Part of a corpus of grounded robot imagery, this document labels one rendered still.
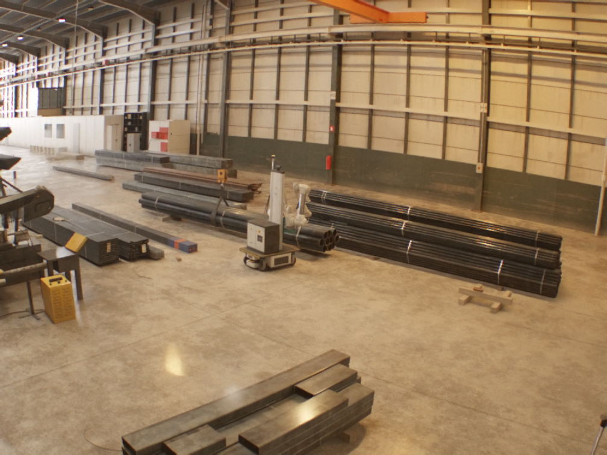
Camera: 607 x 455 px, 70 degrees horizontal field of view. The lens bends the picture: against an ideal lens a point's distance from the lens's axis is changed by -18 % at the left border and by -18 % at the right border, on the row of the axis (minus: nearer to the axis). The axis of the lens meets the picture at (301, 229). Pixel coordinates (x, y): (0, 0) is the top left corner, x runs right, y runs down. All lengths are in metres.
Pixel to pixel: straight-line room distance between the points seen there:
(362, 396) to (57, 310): 4.50
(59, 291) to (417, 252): 6.67
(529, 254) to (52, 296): 8.02
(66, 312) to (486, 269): 7.27
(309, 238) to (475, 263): 3.34
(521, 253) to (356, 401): 5.56
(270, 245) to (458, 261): 3.54
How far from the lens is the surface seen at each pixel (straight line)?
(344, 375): 5.10
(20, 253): 9.24
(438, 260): 10.03
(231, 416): 4.49
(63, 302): 7.49
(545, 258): 9.52
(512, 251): 9.65
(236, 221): 11.57
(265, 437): 4.15
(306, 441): 4.51
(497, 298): 8.65
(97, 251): 9.79
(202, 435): 4.17
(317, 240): 10.25
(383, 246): 10.54
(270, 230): 9.37
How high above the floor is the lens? 3.02
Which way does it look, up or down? 14 degrees down
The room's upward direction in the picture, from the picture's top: 2 degrees clockwise
